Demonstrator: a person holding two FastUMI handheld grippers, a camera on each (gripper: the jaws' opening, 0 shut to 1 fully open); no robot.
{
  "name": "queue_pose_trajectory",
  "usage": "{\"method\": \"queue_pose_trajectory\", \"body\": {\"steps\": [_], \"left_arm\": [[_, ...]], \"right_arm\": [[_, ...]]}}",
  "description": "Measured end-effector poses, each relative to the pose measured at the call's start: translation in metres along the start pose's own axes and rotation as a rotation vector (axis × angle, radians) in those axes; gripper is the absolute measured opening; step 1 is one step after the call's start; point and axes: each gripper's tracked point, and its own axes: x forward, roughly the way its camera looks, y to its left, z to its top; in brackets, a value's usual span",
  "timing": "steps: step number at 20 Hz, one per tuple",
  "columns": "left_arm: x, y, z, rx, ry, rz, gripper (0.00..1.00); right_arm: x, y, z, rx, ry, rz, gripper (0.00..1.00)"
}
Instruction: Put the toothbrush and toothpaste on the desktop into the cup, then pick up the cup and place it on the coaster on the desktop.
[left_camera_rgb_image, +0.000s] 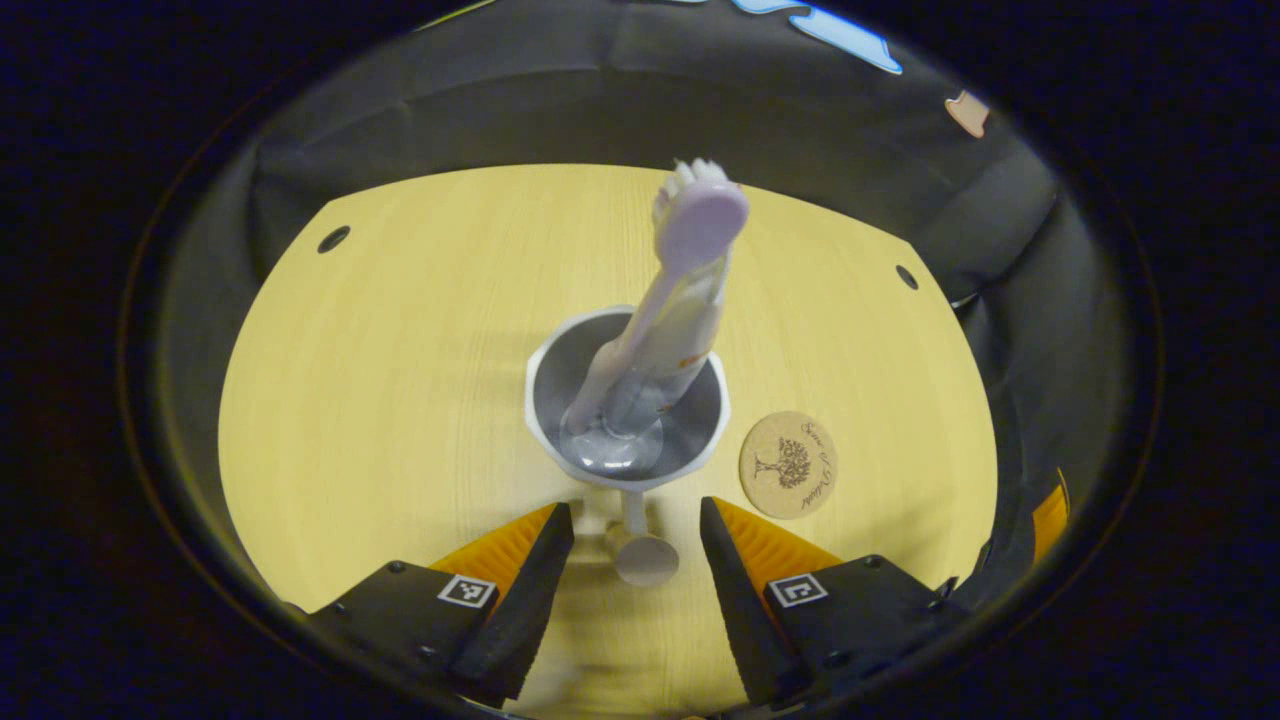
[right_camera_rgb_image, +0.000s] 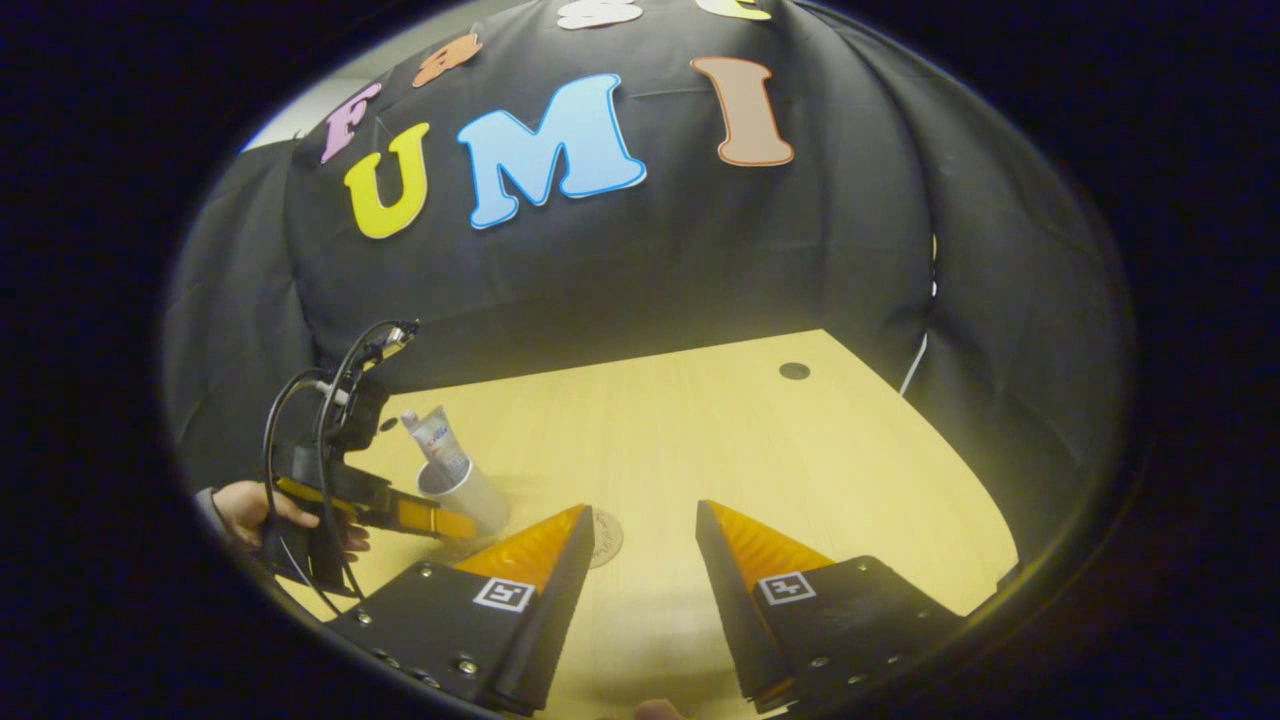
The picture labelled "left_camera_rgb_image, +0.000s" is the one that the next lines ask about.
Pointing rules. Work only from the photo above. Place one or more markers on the white toothpaste tube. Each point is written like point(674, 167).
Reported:
point(690, 340)

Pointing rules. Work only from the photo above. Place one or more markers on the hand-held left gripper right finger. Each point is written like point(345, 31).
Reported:
point(745, 610)

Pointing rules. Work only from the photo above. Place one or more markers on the white cup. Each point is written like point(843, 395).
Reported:
point(690, 430)

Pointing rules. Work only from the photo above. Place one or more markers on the black backdrop cloth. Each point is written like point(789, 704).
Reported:
point(600, 100)

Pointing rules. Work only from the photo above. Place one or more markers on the black round desk grommet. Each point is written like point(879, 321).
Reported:
point(906, 277)
point(333, 239)

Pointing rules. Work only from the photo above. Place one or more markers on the round cork coaster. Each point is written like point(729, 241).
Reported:
point(788, 465)

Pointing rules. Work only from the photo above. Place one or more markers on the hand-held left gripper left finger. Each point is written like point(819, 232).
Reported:
point(520, 610)

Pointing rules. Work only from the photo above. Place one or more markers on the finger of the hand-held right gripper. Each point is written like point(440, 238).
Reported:
point(1050, 510)

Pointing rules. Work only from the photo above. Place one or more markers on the white and pink toothbrush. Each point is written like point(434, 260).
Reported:
point(700, 225)

